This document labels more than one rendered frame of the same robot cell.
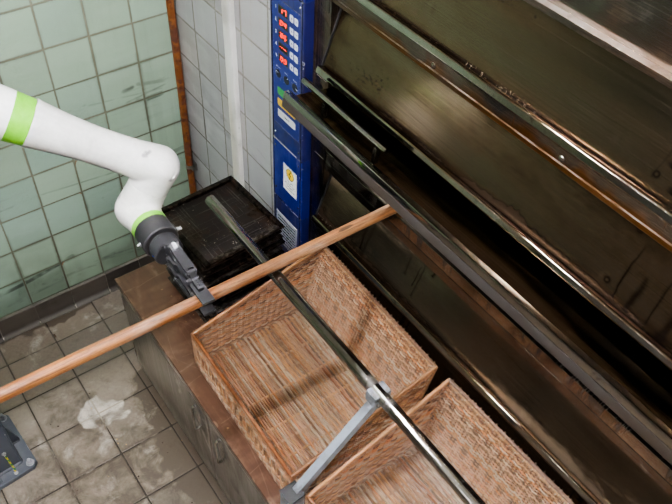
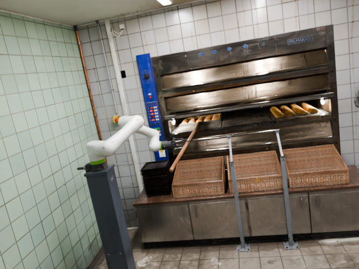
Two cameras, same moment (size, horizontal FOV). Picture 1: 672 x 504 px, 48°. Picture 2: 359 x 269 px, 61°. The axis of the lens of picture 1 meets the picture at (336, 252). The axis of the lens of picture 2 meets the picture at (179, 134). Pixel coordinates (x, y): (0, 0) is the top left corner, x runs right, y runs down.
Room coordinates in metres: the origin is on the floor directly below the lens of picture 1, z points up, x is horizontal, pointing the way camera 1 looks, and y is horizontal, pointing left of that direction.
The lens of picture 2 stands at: (-1.15, 2.23, 1.90)
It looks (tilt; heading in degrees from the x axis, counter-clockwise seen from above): 12 degrees down; 320
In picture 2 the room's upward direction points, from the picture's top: 10 degrees counter-clockwise
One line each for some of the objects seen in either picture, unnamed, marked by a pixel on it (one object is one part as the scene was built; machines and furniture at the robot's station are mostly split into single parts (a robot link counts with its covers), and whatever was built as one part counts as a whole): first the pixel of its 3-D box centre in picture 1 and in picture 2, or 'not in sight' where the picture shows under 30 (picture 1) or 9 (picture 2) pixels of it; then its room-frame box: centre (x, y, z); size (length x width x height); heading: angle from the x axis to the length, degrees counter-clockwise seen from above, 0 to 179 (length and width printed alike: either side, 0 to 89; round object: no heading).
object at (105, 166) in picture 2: not in sight; (92, 166); (1.28, 1.23, 1.23); 0.26 x 0.15 x 0.06; 43
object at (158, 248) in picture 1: (171, 255); (172, 144); (1.21, 0.39, 1.19); 0.09 x 0.07 x 0.08; 38
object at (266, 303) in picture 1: (308, 364); (199, 176); (1.25, 0.06, 0.72); 0.56 x 0.49 x 0.28; 38
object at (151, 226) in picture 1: (159, 236); (165, 145); (1.27, 0.43, 1.19); 0.12 x 0.06 x 0.09; 128
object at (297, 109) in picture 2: not in sight; (292, 109); (0.79, -1.23, 1.21); 0.61 x 0.48 x 0.06; 129
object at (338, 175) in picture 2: not in sight; (312, 165); (0.32, -0.70, 0.72); 0.56 x 0.49 x 0.28; 38
